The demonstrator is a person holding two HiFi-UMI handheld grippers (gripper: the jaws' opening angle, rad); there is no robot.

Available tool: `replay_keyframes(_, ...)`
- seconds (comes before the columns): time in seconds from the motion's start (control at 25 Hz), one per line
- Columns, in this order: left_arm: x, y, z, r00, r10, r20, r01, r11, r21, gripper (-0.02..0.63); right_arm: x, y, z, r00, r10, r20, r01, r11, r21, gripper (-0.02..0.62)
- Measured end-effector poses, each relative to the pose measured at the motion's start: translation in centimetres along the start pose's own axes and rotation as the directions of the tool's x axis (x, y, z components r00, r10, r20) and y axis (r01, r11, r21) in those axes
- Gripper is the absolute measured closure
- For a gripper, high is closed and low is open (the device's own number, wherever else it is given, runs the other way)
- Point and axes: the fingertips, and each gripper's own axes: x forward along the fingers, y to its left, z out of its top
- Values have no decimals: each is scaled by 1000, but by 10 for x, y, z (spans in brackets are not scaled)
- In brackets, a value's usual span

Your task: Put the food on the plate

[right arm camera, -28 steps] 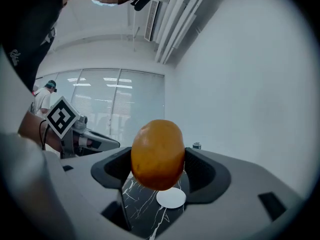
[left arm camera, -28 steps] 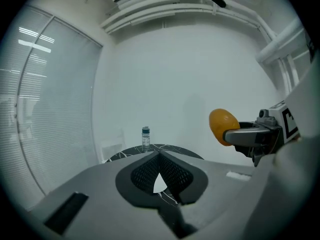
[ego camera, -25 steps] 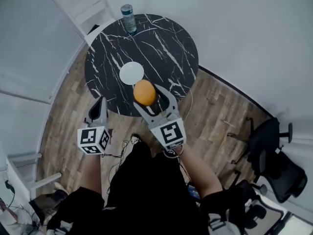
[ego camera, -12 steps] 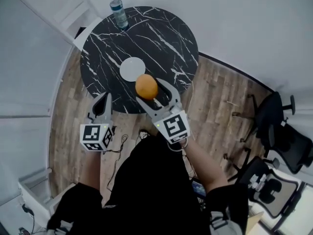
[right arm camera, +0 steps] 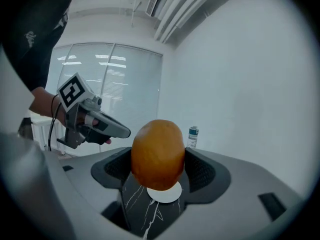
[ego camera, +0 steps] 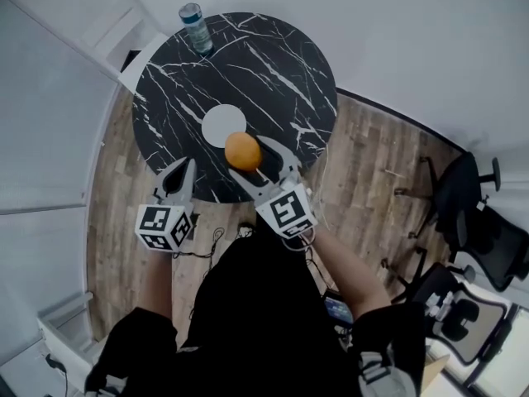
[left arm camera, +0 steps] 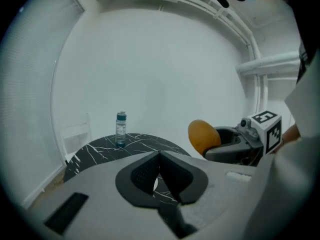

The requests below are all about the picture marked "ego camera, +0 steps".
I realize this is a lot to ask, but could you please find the clear plastic water bottle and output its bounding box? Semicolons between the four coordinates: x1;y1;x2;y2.
178;2;215;55

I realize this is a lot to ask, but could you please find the round orange food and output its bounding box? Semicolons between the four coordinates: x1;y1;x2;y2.
224;132;263;171

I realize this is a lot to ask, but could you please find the white wooden chair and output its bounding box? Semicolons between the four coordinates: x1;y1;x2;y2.
79;0;169;95

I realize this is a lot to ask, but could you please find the person's left forearm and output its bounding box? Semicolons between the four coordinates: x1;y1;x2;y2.
141;246;175;318

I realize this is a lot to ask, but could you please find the thin black cable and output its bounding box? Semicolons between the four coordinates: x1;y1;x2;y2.
172;221;258;273

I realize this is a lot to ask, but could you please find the small device with lit screen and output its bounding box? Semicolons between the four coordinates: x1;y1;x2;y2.
323;295;355;327

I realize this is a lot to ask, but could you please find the white round plate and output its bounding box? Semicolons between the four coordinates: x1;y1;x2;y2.
201;103;247;149

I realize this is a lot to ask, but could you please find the black mesh office chair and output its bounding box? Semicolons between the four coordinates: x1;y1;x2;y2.
394;151;529;294

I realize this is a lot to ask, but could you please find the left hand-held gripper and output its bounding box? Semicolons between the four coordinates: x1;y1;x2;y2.
135;158;197;254

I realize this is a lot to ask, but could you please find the black office chair white frame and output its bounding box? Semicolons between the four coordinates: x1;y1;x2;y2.
380;246;518;366

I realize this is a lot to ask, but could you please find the black plug with cable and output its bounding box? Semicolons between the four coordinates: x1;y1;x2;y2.
44;352;69;393

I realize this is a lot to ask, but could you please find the brown cardboard box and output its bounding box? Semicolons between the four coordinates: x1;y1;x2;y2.
422;352;451;397

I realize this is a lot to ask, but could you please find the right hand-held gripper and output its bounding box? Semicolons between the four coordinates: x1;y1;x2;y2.
229;135;319;240

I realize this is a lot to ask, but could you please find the person's right forearm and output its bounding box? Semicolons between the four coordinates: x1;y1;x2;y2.
308;224;393;320

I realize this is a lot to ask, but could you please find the person's black clothing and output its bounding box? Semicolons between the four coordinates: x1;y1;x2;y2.
83;232;427;397

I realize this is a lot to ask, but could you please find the white low cabinet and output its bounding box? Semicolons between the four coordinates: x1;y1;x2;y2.
36;290;109;397

